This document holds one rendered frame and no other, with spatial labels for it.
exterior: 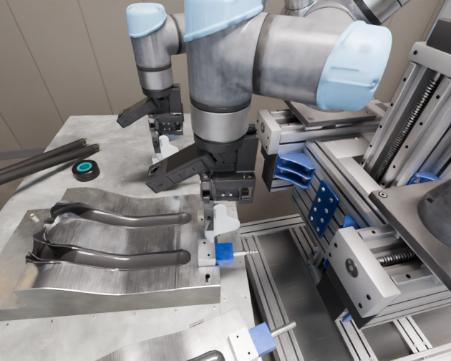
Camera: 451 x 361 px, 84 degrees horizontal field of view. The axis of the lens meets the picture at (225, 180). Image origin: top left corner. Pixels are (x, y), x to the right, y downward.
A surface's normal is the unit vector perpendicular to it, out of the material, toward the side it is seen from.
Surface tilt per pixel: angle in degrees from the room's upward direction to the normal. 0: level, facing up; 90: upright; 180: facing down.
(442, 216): 73
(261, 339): 0
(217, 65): 94
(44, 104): 90
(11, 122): 90
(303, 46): 52
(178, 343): 23
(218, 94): 91
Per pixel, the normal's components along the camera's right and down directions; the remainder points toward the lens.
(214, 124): -0.17, 0.66
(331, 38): -0.20, -0.17
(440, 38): -0.97, 0.14
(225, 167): 0.09, 0.68
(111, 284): 0.35, -0.71
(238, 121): 0.55, 0.58
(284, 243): 0.03, -0.73
